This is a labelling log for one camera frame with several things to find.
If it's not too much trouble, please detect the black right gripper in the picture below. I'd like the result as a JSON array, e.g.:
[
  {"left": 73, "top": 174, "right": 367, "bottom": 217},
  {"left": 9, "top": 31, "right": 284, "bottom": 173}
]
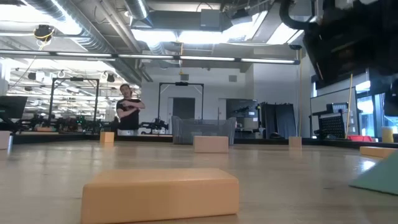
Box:
[{"left": 303, "top": 0, "right": 398, "bottom": 118}]

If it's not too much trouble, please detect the orange rectangular block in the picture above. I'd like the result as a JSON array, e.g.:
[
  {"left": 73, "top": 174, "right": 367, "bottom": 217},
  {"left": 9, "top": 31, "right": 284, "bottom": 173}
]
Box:
[
  {"left": 359, "top": 146, "right": 398, "bottom": 159},
  {"left": 80, "top": 167, "right": 240, "bottom": 224}
]

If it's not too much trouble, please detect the teal block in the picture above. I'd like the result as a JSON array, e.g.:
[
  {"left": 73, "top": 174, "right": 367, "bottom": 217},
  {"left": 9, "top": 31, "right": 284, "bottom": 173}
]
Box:
[{"left": 348, "top": 151, "right": 398, "bottom": 196}]

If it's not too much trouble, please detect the small pinkish tan block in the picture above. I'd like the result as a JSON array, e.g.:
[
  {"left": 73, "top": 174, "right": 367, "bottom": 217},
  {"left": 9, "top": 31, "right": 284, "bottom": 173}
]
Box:
[{"left": 288, "top": 136, "right": 303, "bottom": 149}]

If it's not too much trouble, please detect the small orange cube block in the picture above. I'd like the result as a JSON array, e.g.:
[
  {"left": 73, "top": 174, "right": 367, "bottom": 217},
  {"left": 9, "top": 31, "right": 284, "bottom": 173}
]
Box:
[{"left": 99, "top": 131, "right": 115, "bottom": 144}]

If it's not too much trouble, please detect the yellow cylinder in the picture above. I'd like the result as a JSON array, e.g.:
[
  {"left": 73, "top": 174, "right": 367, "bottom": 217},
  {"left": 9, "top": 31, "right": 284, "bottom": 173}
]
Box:
[{"left": 381, "top": 126, "right": 395, "bottom": 144}]

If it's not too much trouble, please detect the red tray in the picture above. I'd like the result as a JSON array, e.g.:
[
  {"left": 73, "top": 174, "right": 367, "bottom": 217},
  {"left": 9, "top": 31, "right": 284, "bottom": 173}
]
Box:
[{"left": 347, "top": 134, "right": 373, "bottom": 142}]

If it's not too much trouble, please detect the black pegboard cart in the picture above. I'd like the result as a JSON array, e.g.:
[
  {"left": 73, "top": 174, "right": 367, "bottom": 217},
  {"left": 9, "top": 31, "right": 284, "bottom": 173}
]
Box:
[{"left": 310, "top": 102, "right": 363, "bottom": 140}]

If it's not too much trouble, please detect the black curtain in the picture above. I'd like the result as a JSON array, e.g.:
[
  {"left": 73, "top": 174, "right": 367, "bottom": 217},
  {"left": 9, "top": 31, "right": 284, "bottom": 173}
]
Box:
[{"left": 259, "top": 102, "right": 297, "bottom": 139}]

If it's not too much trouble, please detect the grey translucent plastic bin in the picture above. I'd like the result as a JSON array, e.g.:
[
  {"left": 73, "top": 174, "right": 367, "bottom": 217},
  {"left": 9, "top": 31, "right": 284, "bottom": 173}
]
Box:
[{"left": 171, "top": 116, "right": 237, "bottom": 146}]

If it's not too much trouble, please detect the long LED light bar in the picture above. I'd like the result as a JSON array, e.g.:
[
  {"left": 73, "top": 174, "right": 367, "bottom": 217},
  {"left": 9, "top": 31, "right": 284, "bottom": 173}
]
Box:
[{"left": 0, "top": 49, "right": 301, "bottom": 65}]

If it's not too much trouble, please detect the person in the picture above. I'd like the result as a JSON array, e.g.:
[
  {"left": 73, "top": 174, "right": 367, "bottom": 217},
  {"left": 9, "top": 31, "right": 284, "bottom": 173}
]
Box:
[{"left": 116, "top": 83, "right": 146, "bottom": 136}]

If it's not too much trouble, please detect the black round ceiling device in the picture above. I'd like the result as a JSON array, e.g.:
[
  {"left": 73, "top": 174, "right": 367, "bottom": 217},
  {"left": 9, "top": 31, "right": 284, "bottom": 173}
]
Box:
[{"left": 33, "top": 24, "right": 55, "bottom": 43}]

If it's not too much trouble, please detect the dark flat monitor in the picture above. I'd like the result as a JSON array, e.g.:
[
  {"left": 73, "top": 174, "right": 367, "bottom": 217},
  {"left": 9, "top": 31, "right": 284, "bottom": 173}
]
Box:
[{"left": 0, "top": 95, "right": 28, "bottom": 119}]

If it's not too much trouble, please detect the yellow hanging cable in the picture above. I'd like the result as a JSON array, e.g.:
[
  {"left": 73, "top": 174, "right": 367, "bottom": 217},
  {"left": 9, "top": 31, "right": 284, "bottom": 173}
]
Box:
[{"left": 344, "top": 73, "right": 354, "bottom": 139}]

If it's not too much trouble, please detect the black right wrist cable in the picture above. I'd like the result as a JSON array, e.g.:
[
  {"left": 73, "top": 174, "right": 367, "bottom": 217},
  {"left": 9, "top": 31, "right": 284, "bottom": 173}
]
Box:
[{"left": 279, "top": 0, "right": 315, "bottom": 31}]

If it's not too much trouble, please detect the black camera rig frame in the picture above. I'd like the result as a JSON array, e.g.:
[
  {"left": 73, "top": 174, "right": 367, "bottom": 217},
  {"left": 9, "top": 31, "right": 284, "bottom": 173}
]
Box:
[
  {"left": 48, "top": 77, "right": 100, "bottom": 125},
  {"left": 157, "top": 82, "right": 205, "bottom": 121}
]

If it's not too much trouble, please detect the silver ventilation duct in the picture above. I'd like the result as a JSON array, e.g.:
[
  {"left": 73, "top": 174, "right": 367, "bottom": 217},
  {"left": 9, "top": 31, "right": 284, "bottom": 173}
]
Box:
[{"left": 24, "top": 0, "right": 144, "bottom": 85}]

